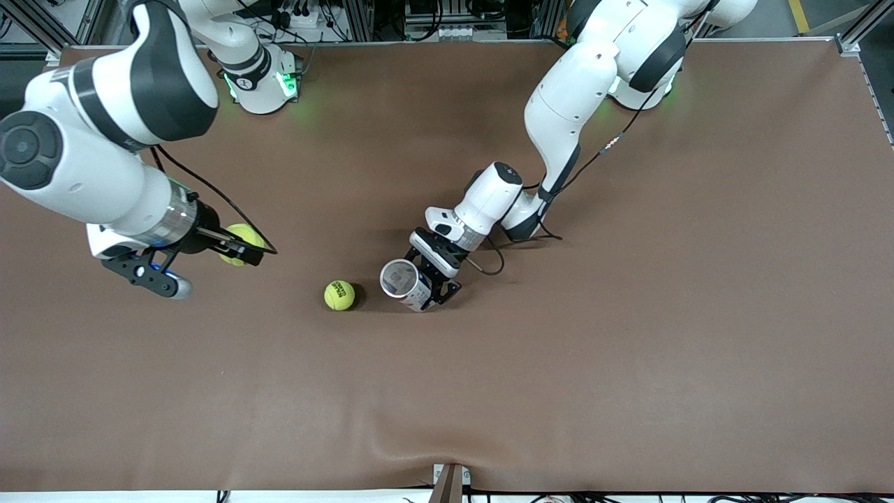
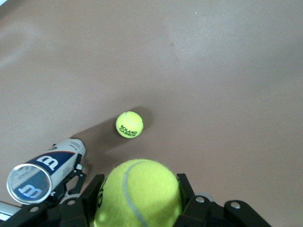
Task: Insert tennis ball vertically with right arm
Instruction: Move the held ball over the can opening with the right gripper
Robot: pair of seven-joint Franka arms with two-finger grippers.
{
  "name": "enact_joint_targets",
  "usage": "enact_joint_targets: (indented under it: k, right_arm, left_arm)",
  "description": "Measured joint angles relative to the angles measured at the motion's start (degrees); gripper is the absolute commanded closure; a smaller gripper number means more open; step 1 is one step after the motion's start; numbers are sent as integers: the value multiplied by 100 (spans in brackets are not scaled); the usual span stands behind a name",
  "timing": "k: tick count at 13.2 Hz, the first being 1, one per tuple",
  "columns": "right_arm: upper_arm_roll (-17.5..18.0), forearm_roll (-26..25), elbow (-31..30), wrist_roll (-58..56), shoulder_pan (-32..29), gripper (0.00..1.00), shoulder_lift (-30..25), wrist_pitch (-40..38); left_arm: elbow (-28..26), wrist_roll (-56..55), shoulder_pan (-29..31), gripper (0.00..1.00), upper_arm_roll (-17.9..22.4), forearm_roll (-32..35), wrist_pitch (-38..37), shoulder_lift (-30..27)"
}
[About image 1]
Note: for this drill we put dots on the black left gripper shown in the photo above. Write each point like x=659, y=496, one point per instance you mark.
x=443, y=263

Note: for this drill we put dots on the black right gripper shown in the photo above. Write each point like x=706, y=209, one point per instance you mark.
x=208, y=236

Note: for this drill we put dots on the yellow tennis ball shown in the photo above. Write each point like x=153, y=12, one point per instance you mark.
x=339, y=295
x=244, y=231

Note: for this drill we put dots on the white blue tennis ball can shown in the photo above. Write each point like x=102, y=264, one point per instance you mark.
x=399, y=278

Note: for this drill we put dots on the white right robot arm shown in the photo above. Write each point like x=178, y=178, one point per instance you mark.
x=91, y=175

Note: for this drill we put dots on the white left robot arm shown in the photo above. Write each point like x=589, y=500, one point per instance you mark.
x=573, y=91

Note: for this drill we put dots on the brown table mat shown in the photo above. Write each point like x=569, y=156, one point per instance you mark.
x=447, y=391

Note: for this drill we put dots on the long white power strip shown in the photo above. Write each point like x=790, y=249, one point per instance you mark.
x=461, y=33

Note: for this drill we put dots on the white power strip with plugs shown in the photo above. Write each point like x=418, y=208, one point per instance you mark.
x=307, y=19

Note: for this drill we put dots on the aluminium rack post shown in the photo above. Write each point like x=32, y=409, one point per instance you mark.
x=360, y=21

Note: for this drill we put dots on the aluminium frame profile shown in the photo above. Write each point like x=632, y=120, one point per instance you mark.
x=855, y=38
x=42, y=31

